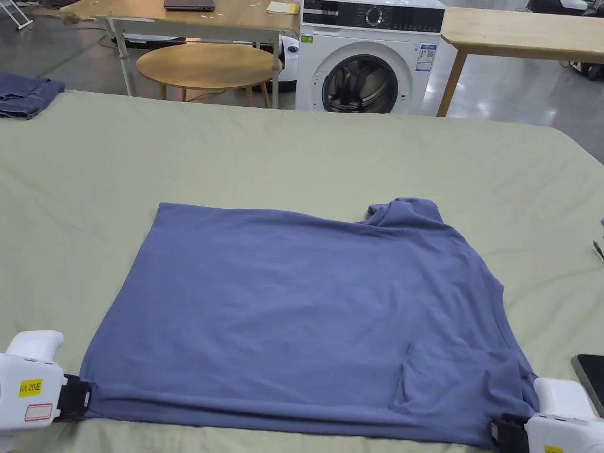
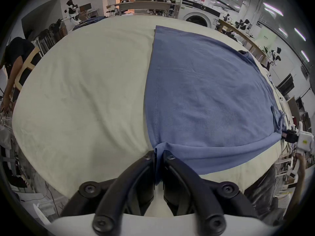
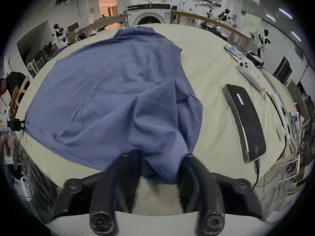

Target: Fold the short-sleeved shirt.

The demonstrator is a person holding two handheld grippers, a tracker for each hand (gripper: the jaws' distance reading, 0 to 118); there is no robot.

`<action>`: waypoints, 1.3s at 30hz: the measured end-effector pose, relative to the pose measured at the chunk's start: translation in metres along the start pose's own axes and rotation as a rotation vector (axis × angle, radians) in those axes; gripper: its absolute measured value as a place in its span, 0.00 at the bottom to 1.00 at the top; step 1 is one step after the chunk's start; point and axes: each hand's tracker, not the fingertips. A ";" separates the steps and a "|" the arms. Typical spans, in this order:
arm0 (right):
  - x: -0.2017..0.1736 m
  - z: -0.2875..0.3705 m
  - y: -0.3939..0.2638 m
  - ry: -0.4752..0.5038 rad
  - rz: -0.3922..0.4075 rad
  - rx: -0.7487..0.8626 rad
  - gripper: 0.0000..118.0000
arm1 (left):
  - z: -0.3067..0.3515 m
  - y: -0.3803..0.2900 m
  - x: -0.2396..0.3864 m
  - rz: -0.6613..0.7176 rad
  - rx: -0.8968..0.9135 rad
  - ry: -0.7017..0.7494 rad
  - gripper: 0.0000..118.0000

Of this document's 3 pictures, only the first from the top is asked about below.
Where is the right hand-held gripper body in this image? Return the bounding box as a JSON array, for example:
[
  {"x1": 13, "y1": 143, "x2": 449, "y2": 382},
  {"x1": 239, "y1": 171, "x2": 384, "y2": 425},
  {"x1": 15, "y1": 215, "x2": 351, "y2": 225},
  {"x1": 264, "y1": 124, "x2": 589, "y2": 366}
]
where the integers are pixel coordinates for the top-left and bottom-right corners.
[{"x1": 489, "y1": 377, "x2": 604, "y2": 453}]

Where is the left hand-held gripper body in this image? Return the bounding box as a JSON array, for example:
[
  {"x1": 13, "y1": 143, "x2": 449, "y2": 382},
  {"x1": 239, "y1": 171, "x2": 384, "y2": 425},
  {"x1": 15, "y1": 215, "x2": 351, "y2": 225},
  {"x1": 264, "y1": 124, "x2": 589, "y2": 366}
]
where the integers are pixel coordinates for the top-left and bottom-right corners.
[{"x1": 0, "y1": 330, "x2": 94, "y2": 425}]

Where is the blue t-shirt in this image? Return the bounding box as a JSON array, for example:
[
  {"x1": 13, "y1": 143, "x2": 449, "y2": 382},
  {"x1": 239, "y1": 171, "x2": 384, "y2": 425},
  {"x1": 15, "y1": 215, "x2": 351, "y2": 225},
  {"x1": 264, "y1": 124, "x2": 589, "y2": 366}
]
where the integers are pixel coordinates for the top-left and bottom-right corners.
[{"x1": 79, "y1": 197, "x2": 541, "y2": 449}]

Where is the black phone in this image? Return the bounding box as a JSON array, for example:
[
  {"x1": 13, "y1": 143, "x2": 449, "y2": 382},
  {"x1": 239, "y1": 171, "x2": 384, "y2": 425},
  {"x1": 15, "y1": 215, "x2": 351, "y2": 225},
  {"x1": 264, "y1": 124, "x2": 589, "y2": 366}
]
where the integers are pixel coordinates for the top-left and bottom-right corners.
[{"x1": 570, "y1": 353, "x2": 604, "y2": 418}]

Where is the dark blue denim garment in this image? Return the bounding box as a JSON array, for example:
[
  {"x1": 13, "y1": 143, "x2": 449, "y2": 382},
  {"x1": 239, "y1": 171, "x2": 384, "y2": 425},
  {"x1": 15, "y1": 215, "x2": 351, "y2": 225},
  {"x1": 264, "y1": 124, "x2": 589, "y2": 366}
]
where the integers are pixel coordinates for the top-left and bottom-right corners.
[{"x1": 0, "y1": 73, "x2": 66, "y2": 120}]

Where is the bed with pale green sheet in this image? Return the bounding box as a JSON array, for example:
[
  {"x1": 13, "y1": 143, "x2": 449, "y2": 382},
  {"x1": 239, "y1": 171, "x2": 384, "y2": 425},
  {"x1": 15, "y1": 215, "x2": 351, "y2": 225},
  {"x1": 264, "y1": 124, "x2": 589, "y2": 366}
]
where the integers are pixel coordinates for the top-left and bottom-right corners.
[{"x1": 0, "y1": 88, "x2": 604, "y2": 453}]

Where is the round wooden table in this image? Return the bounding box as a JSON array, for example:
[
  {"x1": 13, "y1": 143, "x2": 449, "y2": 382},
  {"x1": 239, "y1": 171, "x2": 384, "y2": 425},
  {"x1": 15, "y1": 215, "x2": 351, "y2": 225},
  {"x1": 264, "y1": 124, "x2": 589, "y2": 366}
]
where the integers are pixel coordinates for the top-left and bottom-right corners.
[{"x1": 136, "y1": 42, "x2": 283, "y2": 109}]

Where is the long wooden table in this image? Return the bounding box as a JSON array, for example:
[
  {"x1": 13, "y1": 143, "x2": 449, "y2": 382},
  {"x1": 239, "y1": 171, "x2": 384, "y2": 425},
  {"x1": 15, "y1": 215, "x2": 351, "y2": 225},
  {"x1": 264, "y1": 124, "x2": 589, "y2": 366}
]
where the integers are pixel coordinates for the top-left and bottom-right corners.
[{"x1": 436, "y1": 6, "x2": 604, "y2": 118}]

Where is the rectangular wooden table with laptop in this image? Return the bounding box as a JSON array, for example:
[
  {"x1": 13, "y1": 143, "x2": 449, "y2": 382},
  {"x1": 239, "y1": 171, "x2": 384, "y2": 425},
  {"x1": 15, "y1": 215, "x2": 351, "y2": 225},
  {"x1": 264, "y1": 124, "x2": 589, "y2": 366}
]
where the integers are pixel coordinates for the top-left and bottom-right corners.
[{"x1": 59, "y1": 0, "x2": 303, "y2": 97}]

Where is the white washing machine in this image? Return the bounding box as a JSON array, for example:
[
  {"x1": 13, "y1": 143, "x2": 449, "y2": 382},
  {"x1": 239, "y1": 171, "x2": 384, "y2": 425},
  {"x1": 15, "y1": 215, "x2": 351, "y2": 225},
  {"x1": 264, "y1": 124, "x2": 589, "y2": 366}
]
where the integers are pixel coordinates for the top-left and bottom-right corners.
[{"x1": 295, "y1": 0, "x2": 447, "y2": 116}]

